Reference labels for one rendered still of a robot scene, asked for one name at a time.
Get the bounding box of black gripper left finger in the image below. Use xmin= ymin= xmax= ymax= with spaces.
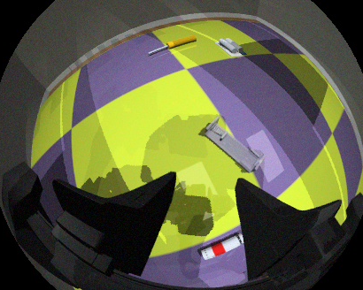
xmin=52 ymin=172 xmax=177 ymax=277

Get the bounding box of white and red battery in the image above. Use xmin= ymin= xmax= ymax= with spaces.
xmin=202 ymin=233 xmax=243 ymax=260

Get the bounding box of yellow-handled screwdriver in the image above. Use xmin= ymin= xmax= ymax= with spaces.
xmin=149 ymin=34 xmax=197 ymax=55

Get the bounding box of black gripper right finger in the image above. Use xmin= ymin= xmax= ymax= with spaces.
xmin=235 ymin=178 xmax=342 ymax=281

